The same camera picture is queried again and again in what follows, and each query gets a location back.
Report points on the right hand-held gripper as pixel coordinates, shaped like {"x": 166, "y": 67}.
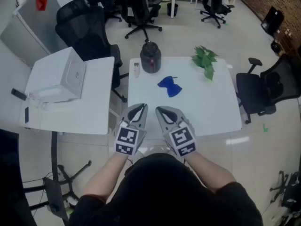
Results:
{"x": 182, "y": 140}

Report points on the person's left forearm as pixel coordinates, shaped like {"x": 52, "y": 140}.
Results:
{"x": 105, "y": 175}

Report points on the white remote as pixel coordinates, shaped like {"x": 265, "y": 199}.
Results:
{"x": 137, "y": 70}

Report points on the tall black mesh office chair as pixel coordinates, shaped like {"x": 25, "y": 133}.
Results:
{"x": 84, "y": 32}

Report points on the small black device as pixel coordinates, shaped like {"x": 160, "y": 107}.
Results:
{"x": 18, "y": 94}

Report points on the black table leg frame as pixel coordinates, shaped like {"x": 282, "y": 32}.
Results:
{"x": 54, "y": 159}

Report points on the grey cabinet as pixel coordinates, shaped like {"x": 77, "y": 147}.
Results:
{"x": 28, "y": 32}

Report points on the blue cloth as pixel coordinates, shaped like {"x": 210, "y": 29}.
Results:
{"x": 170, "y": 87}

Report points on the person's right forearm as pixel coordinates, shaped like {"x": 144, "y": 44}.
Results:
{"x": 209, "y": 173}

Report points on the black office chair with armrests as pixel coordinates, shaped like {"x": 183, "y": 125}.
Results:
{"x": 270, "y": 88}

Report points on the white printer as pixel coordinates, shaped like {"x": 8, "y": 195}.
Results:
{"x": 54, "y": 76}

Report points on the green leafy plant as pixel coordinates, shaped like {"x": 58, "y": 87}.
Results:
{"x": 204, "y": 59}

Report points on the black box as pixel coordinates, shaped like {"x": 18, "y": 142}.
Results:
{"x": 272, "y": 20}

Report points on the black trash bin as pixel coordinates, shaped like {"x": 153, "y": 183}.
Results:
{"x": 172, "y": 9}

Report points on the black tripod stand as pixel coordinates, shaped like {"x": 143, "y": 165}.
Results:
{"x": 281, "y": 185}

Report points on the black phone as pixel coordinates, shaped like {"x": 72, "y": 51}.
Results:
{"x": 26, "y": 114}

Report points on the black kettle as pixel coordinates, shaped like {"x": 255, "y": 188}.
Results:
{"x": 150, "y": 59}

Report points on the red sticker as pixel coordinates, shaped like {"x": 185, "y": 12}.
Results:
{"x": 41, "y": 3}

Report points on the person's black shirt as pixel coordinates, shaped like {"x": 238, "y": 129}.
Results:
{"x": 164, "y": 196}

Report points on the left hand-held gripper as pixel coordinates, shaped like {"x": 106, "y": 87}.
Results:
{"x": 128, "y": 138}

